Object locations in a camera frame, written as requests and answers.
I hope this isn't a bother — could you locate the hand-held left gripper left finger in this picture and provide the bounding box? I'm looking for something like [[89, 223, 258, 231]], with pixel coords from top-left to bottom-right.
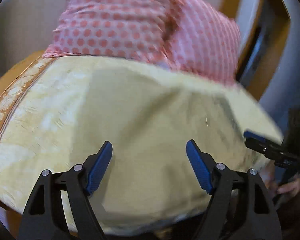
[[18, 141, 113, 240]]

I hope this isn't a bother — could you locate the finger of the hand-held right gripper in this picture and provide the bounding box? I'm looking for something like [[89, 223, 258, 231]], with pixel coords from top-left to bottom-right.
[[243, 130, 300, 173]]

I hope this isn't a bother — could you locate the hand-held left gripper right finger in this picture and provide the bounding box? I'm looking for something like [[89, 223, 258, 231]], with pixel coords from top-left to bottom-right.
[[186, 139, 283, 240]]

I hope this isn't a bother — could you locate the cream yellow pillow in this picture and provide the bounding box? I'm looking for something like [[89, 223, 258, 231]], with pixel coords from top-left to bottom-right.
[[74, 59, 285, 232]]

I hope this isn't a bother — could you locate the person's right hand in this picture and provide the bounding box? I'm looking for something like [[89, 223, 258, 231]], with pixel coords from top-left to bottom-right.
[[277, 176, 300, 197]]

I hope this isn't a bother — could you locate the yellow floral bedspread orange border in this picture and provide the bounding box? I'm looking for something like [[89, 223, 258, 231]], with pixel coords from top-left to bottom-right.
[[0, 51, 108, 230]]

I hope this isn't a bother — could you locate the pink polka dot pillow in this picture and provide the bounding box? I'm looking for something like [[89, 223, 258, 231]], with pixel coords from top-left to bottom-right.
[[43, 0, 242, 88]]

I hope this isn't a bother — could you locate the wooden bed frame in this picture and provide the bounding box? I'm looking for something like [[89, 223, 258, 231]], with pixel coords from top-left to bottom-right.
[[219, 0, 292, 102]]

